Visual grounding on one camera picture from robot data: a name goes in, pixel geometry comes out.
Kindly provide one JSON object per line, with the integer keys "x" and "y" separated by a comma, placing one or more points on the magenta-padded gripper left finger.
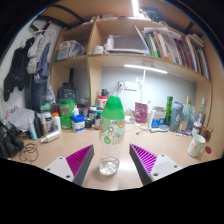
{"x": 78, "y": 160}

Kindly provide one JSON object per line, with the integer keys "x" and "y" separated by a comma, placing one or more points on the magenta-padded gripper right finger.
{"x": 146, "y": 160}

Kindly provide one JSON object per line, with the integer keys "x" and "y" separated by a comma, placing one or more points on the clear bottle with green cap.
{"x": 112, "y": 110}

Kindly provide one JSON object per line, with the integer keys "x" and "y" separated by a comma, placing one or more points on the light blue hairbrush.
{"x": 161, "y": 128}

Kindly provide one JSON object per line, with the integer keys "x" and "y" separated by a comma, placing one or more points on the blue and white box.
{"x": 78, "y": 124}

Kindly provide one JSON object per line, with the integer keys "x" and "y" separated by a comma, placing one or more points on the silver spray bottle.
{"x": 50, "y": 136}

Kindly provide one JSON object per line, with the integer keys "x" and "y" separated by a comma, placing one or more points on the green jar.
{"x": 66, "y": 122}
{"x": 66, "y": 107}

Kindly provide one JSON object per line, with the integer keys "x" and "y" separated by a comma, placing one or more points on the white bottle with orange cap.
{"x": 56, "y": 122}

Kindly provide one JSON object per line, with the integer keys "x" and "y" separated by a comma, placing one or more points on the blue and white carton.
{"x": 157, "y": 117}

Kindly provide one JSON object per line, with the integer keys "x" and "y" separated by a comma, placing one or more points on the white marker pen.
{"x": 182, "y": 134}

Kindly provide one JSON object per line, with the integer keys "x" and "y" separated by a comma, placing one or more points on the magenta pouch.
{"x": 141, "y": 112}

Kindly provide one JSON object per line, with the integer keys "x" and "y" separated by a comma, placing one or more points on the grey shaker bottle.
{"x": 175, "y": 116}

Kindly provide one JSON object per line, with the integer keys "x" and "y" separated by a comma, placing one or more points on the black bottle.
{"x": 38, "y": 126}

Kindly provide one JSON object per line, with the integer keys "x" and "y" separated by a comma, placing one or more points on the white tube with blue cap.
{"x": 32, "y": 130}

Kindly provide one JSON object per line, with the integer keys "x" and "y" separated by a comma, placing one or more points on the brown jar with white lid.
{"x": 197, "y": 128}

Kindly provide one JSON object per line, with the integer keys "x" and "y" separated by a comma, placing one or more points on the red and white jar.
{"x": 102, "y": 102}

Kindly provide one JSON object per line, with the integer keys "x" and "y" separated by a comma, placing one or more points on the black bag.
{"x": 66, "y": 92}

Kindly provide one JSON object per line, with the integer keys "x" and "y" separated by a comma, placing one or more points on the black headphones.
{"x": 9, "y": 142}

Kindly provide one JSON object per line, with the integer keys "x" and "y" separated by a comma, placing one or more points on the grey plastic bag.
{"x": 20, "y": 118}

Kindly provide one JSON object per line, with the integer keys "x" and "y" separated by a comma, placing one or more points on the clear bottle with white cap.
{"x": 201, "y": 113}

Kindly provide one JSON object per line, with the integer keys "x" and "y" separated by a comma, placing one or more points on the white light bar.
{"x": 145, "y": 68}

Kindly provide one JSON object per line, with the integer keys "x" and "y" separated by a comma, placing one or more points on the blue-grey hanging garment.
{"x": 43, "y": 68}

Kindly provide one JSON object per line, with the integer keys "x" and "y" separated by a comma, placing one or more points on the dark hanging jacket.
{"x": 18, "y": 71}

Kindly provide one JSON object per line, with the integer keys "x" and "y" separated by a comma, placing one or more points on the grey hanging garment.
{"x": 35, "y": 50}

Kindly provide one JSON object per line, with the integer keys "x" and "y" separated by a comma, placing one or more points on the white wall socket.
{"x": 130, "y": 86}

